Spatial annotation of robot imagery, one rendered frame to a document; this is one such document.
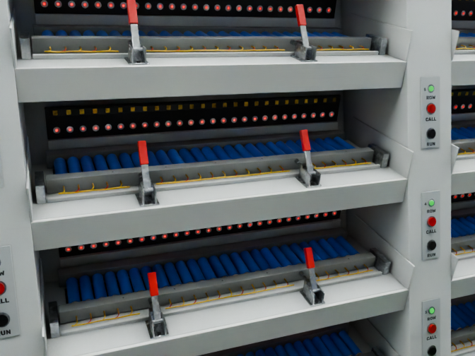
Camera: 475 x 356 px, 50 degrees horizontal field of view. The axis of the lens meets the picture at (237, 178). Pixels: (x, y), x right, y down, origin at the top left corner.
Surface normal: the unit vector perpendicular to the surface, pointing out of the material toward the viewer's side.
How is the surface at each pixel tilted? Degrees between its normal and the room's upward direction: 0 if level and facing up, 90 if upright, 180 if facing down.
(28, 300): 90
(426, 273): 90
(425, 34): 90
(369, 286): 19
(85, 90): 109
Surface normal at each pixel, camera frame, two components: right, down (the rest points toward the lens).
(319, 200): 0.35, 0.42
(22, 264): 0.35, 0.10
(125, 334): 0.07, -0.91
